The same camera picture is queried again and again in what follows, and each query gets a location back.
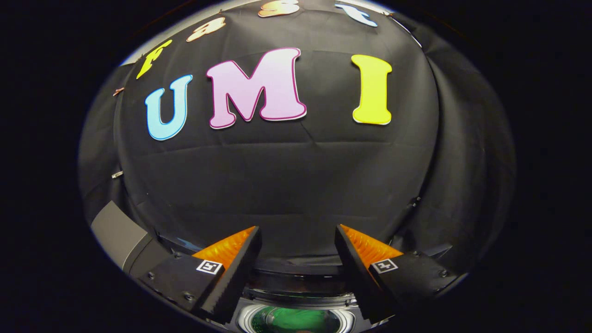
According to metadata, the black backdrop cloth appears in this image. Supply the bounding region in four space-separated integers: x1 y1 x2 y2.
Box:
78 0 518 278

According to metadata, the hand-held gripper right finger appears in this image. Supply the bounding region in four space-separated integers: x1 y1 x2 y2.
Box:
334 224 464 325

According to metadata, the dark grey washing machine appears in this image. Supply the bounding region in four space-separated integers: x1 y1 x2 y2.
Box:
229 273 373 333

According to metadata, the green polo shirt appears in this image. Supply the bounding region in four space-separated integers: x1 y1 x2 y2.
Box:
252 307 341 333

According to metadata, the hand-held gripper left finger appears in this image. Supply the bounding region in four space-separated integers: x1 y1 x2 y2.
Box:
138 226 263 325

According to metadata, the grey table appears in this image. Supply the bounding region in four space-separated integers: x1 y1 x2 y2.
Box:
90 200 169 278

